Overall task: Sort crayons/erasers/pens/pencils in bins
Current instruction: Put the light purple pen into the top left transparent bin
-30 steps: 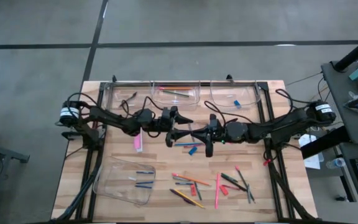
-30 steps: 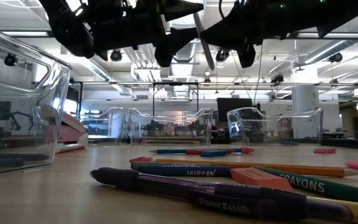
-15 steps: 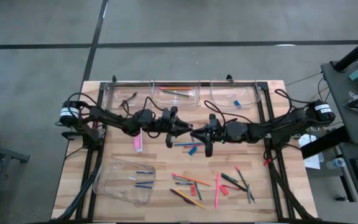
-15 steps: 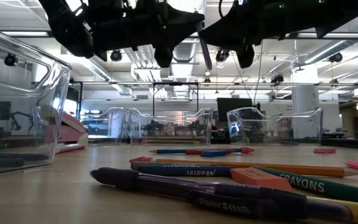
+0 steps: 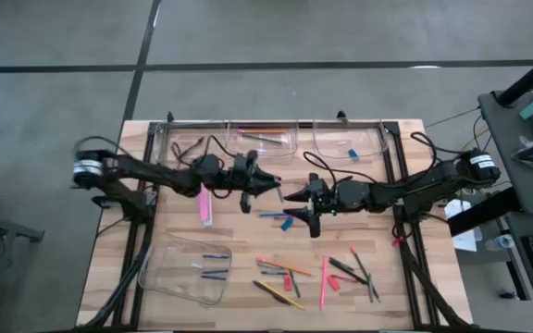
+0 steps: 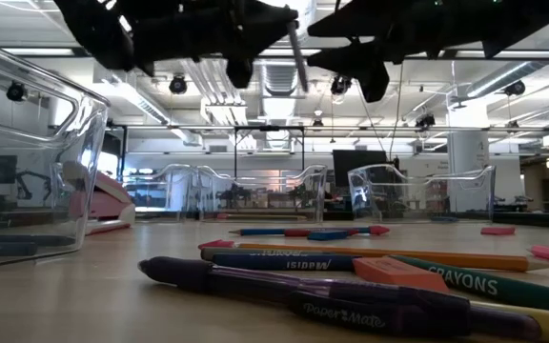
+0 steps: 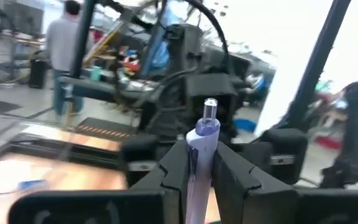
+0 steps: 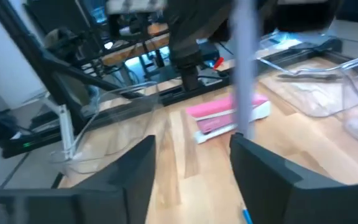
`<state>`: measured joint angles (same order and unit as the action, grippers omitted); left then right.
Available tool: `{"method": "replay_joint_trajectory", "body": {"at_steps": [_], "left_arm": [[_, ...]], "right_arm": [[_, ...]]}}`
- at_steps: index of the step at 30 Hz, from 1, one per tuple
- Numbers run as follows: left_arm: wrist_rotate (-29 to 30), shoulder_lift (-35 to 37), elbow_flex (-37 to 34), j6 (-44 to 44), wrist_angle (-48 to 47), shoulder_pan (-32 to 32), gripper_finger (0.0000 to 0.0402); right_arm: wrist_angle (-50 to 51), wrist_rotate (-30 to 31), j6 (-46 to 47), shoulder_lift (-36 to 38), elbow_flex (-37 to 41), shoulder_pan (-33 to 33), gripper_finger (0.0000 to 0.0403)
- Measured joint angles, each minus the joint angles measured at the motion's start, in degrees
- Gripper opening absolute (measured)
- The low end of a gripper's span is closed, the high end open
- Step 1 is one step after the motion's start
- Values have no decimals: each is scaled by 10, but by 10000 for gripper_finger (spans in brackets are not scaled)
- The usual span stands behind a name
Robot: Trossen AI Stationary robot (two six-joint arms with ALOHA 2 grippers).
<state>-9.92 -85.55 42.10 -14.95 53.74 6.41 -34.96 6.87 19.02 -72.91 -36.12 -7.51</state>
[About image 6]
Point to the blue pencil pink eraser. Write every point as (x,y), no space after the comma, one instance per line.
(265,231)

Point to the black monitor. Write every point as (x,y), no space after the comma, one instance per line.
(351,164)

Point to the red crayon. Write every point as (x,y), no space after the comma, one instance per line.
(298,233)

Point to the black linear ceiling light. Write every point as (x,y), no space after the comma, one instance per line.
(65,51)

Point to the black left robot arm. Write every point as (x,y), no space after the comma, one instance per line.
(112,43)

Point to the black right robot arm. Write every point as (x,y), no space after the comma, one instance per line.
(484,19)

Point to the green crayon white print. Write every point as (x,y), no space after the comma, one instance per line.
(517,290)

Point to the black ceiling spotlight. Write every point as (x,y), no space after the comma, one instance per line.
(16,91)
(339,86)
(425,122)
(178,85)
(515,88)

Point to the blue crayon white print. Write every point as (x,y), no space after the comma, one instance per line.
(265,263)

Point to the pink stapler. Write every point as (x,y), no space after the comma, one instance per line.
(117,209)

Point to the purple Paper Mate pen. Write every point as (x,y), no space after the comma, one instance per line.
(255,286)

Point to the grey pen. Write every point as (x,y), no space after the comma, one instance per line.
(298,57)

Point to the silver ceiling air duct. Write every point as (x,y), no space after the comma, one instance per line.
(274,78)

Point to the olive green crayon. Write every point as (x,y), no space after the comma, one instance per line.
(217,253)

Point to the salmon red eraser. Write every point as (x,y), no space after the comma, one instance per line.
(398,276)

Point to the clear plastic bin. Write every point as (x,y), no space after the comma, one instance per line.
(486,190)
(160,190)
(312,190)
(95,157)

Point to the white column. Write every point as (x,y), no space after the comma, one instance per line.
(467,143)

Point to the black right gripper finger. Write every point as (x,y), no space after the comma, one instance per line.
(346,57)
(346,26)

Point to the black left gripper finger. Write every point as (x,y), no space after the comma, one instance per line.
(270,33)
(270,12)

